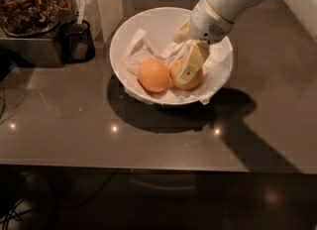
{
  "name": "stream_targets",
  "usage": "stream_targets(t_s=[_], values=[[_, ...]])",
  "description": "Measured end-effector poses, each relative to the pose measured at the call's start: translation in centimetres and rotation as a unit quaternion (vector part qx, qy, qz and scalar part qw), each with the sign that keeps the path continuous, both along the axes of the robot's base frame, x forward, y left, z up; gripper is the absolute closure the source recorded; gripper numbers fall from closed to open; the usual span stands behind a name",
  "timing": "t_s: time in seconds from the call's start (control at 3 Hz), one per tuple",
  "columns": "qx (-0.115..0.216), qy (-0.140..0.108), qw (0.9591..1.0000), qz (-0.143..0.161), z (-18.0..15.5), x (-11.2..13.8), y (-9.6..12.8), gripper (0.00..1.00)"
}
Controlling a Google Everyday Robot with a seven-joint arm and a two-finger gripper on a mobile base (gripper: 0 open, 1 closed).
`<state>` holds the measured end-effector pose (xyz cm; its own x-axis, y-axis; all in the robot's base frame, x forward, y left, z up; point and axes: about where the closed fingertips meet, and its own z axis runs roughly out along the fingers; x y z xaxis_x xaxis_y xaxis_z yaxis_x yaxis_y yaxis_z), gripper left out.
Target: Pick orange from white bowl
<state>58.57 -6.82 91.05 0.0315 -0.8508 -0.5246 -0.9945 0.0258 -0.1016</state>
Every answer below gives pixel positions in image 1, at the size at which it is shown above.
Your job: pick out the white bowl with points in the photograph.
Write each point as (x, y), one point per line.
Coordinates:
(158, 25)

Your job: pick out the white crumpled paper napkin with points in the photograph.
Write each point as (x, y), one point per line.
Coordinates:
(142, 50)

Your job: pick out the dark metal box stand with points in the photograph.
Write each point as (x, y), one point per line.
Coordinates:
(44, 50)

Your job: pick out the orange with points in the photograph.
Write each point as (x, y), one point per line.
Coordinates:
(154, 75)
(194, 82)

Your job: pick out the glass jar of granola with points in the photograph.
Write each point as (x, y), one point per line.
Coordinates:
(23, 18)

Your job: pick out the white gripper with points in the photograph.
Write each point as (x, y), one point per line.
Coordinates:
(207, 22)

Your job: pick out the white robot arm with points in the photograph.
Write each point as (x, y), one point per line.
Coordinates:
(304, 10)

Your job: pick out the black mesh cup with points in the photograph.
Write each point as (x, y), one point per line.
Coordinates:
(77, 44)

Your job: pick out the white spoon in cup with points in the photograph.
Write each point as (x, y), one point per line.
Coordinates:
(78, 27)

